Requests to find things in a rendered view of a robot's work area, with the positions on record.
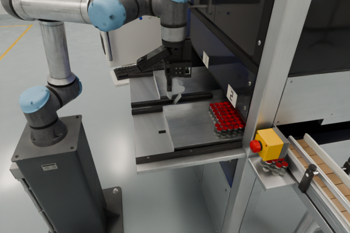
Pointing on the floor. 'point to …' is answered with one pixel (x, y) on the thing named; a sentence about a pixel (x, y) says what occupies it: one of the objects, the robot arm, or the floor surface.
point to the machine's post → (271, 79)
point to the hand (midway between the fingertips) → (167, 95)
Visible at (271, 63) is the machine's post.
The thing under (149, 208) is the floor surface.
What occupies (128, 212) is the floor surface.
